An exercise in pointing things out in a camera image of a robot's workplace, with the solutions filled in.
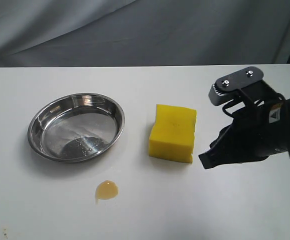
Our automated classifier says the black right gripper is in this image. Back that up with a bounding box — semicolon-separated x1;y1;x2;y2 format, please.
198;93;289;170

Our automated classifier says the amber liquid spill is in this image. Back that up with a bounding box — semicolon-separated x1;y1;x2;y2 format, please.
95;180;119;204

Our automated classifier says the yellow sponge block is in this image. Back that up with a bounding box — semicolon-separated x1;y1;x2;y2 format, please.
148;104;197;164

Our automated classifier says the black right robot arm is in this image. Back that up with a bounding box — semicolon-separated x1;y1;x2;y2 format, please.
198;99;290;169

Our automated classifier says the round stainless steel dish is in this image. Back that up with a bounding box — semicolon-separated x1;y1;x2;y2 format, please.
27;93;125;163

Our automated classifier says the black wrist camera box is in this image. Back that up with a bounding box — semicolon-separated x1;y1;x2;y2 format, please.
208;66;277;107

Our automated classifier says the grey backdrop cloth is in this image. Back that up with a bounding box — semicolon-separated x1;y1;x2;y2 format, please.
0;0;290;67

